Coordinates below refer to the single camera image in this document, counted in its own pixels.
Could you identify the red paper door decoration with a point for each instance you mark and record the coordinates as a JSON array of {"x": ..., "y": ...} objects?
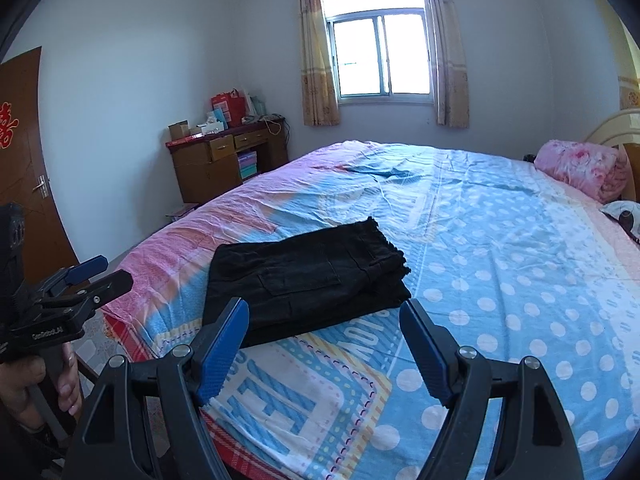
[{"x": 7, "y": 125}]

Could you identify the printed white pillow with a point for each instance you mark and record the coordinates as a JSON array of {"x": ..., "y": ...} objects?
[{"x": 620, "y": 210}]

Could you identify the sliding window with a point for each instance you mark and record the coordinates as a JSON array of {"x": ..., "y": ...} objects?
[{"x": 375, "y": 50}]

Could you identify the stack of colourful boxes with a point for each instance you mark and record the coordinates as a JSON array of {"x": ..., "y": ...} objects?
[{"x": 247, "y": 166}]

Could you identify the brown wooden door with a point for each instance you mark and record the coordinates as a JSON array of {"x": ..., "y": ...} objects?
[{"x": 30, "y": 170}]

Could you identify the teal box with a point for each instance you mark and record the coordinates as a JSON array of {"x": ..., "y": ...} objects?
[{"x": 220, "y": 115}]

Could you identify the small cardboard box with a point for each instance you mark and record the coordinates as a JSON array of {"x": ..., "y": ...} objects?
[{"x": 178, "y": 131}]

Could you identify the yellow patterned curtain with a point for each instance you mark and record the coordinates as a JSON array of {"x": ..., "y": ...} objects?
[
  {"x": 315, "y": 70},
  {"x": 631, "y": 90},
  {"x": 450, "y": 60}
]

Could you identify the printed blue pink bed sheet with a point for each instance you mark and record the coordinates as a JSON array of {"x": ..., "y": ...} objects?
[{"x": 500, "y": 260}]

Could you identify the brown wooden desk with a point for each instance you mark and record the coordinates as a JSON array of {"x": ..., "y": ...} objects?
[{"x": 200, "y": 175}]

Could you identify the white tissue box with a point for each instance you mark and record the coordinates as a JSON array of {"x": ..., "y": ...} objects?
[{"x": 210, "y": 129}]

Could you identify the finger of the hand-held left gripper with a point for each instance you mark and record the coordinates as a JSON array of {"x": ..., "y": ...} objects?
[
  {"x": 85, "y": 267},
  {"x": 112, "y": 284}
]

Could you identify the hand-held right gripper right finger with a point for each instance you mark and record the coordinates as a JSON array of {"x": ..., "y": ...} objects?
[{"x": 425, "y": 350}]

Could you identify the pink floral blanket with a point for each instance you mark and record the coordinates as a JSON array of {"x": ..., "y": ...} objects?
[{"x": 580, "y": 165}]

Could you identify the pale plastic bags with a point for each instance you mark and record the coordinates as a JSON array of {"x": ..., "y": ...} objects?
[{"x": 255, "y": 105}]

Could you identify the person's left hand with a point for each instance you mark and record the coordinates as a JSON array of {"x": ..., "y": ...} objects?
[{"x": 17, "y": 385}]

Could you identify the person's left forearm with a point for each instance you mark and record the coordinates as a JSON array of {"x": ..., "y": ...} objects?
[{"x": 20, "y": 447}]

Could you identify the red gift bag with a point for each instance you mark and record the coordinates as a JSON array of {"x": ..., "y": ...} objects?
[{"x": 234, "y": 107}]

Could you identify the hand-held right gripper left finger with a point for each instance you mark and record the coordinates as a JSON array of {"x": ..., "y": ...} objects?
[{"x": 222, "y": 350}]

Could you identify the black pants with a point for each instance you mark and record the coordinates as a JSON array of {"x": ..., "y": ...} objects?
[{"x": 300, "y": 280}]

